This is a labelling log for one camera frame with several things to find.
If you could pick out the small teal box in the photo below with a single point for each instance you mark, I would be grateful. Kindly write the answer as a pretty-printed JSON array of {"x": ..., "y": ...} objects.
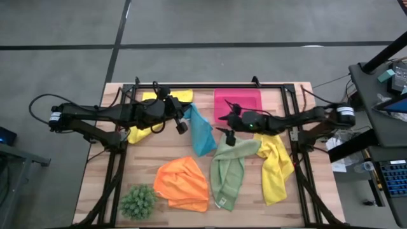
[{"x": 386, "y": 75}]

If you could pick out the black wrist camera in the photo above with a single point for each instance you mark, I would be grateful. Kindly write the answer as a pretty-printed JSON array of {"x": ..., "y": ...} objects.
[
  {"x": 231, "y": 140},
  {"x": 182, "y": 127}
]

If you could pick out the black metal rig frame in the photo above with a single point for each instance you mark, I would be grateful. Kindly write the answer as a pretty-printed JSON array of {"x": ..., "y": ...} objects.
[{"x": 206, "y": 86}]

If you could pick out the small black floor object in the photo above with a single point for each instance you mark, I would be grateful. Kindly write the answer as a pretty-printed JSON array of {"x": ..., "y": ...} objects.
[{"x": 369, "y": 202}]

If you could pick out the black slanted pole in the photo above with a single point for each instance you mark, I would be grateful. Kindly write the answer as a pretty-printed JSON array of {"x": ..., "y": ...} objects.
[{"x": 384, "y": 54}]

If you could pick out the black side desk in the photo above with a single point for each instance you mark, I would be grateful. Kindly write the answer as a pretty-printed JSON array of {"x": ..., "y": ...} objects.
[{"x": 365, "y": 95}]

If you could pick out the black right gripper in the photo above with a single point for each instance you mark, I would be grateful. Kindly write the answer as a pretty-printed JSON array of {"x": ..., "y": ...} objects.
[{"x": 251, "y": 122}]

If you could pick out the keyboard with blue keys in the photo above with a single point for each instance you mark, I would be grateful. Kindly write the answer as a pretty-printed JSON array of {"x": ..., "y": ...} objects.
[{"x": 394, "y": 178}]

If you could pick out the grey metal cart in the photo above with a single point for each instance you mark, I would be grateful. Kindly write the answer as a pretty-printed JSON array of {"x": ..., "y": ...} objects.
[{"x": 31, "y": 158}]

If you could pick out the yellow microfiber towel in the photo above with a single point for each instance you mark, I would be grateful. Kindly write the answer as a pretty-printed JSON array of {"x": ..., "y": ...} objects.
[
  {"x": 136, "y": 135},
  {"x": 275, "y": 171}
]

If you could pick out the pink plastic tray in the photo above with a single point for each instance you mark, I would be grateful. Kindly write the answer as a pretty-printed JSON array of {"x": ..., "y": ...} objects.
[{"x": 238, "y": 98}]

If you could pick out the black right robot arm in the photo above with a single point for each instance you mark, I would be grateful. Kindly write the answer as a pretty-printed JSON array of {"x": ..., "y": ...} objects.
[{"x": 302, "y": 117}]

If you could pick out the dark tablet screen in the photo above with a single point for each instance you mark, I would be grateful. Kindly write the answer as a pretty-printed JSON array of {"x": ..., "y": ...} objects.
[{"x": 394, "y": 105}]

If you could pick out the orange microfiber towel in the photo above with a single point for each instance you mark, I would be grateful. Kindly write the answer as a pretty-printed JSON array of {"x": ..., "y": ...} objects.
[{"x": 181, "y": 184}]

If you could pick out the black low desk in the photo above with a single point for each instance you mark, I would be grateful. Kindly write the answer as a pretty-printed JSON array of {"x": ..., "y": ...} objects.
[{"x": 349, "y": 148}]

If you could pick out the white card towel tag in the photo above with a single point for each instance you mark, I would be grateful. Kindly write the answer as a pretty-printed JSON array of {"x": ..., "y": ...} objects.
[
  {"x": 156, "y": 191},
  {"x": 222, "y": 201}
]

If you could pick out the blue microfiber towel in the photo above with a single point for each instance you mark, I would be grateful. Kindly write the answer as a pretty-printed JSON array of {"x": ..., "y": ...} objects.
[{"x": 202, "y": 133}]

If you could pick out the grey metal mounting plate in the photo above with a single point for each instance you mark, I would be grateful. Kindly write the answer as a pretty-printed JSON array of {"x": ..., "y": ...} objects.
[{"x": 294, "y": 134}]

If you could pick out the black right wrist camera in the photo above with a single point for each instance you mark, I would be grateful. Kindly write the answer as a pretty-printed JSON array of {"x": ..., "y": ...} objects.
[{"x": 231, "y": 140}]

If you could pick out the black electronics box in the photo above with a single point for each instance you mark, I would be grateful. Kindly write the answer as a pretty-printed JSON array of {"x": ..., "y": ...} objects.
[{"x": 400, "y": 78}]

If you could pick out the green microfiber towel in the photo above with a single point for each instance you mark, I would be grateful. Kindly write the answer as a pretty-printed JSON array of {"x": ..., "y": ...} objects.
[{"x": 227, "y": 171}]

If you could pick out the green artificial plant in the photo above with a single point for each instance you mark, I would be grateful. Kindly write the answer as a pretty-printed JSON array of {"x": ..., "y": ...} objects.
[{"x": 138, "y": 202}]

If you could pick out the clear plastic bottle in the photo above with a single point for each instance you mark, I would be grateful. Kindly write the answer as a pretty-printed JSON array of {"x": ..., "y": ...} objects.
[{"x": 365, "y": 166}]

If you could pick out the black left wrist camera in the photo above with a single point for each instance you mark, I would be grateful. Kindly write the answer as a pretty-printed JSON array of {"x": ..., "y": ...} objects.
[{"x": 182, "y": 127}]

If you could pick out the blue-lit black device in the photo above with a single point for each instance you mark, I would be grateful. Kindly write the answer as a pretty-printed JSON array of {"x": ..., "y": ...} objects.
[{"x": 6, "y": 136}]

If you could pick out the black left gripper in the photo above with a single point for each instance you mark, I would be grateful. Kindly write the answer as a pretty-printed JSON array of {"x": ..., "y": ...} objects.
[{"x": 175, "y": 106}]

